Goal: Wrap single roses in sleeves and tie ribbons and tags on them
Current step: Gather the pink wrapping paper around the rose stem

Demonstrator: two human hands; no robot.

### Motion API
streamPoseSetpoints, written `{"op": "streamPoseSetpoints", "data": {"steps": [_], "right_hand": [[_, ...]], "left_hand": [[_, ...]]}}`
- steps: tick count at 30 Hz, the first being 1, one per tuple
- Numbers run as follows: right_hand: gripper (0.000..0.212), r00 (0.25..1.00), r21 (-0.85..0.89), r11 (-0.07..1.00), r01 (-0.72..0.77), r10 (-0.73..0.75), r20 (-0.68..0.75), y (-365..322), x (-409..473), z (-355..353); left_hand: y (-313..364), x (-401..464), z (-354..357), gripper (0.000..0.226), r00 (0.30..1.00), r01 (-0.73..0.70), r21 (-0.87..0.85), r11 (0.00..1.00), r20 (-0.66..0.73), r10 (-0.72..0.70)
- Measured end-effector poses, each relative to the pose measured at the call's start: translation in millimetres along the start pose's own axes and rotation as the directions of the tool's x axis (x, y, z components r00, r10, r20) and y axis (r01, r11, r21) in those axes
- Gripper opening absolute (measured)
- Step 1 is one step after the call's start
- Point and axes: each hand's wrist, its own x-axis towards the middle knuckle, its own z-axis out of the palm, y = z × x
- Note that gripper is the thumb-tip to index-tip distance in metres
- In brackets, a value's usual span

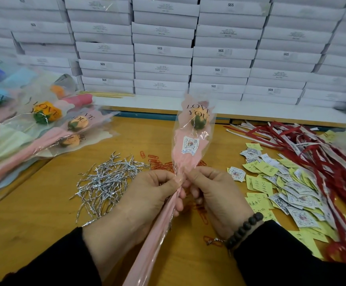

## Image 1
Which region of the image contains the person's right hand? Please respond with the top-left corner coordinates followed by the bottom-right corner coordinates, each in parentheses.
top-left (184, 166), bottom-right (254, 241)

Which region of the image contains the person's left hand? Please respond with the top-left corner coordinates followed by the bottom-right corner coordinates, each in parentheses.
top-left (83, 170), bottom-right (186, 278)

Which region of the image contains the pile of yellow white tags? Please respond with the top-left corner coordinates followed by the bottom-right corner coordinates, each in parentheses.
top-left (227, 131), bottom-right (346, 260)

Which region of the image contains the pink orange flower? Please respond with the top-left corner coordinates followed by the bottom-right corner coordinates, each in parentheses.
top-left (122, 95), bottom-right (217, 286)

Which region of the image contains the pile of red ribbons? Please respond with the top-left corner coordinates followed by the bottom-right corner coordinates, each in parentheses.
top-left (225, 121), bottom-right (346, 269)

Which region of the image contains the pile of flowers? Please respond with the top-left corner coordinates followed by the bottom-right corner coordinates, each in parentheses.
top-left (0, 50), bottom-right (117, 194)

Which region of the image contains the person's right forearm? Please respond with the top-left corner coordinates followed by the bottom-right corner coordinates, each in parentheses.
top-left (233, 220), bottom-right (346, 286)

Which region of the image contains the person's left forearm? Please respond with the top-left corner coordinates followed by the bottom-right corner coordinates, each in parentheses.
top-left (0, 226), bottom-right (102, 286)

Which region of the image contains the pile of silver twist ties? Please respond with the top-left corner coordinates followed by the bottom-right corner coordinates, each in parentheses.
top-left (71, 152), bottom-right (150, 227)

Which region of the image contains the pile of orange paper clips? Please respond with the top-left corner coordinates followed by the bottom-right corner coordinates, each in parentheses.
top-left (139, 151), bottom-right (226, 247)

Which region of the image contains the long white board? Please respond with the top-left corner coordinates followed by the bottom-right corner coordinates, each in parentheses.
top-left (92, 95), bottom-right (346, 128)

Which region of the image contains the wooden sticks bundle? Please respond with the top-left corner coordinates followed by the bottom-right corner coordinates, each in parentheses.
top-left (84, 91), bottom-right (135, 98)

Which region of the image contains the black bead bracelet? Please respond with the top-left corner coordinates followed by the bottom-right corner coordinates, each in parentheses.
top-left (225, 212), bottom-right (264, 251)

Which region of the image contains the wall of stacked white boxes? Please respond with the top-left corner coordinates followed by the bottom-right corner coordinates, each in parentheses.
top-left (0, 0), bottom-right (346, 111)

